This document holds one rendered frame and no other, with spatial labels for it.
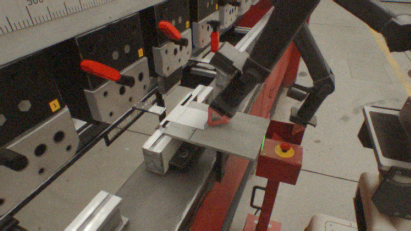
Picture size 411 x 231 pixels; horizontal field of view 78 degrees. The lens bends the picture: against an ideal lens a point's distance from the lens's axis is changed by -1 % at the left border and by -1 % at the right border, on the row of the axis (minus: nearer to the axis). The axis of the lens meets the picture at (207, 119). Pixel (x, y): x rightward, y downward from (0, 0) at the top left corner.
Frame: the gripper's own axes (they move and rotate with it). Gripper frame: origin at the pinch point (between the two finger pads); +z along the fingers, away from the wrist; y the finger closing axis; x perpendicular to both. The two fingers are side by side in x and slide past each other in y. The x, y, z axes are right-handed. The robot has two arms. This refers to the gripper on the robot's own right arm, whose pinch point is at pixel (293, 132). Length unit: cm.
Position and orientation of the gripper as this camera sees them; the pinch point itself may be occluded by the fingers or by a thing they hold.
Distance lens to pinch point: 108.1
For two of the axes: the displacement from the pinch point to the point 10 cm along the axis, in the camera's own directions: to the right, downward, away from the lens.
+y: -9.2, -3.9, 1.0
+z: -2.4, 7.3, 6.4
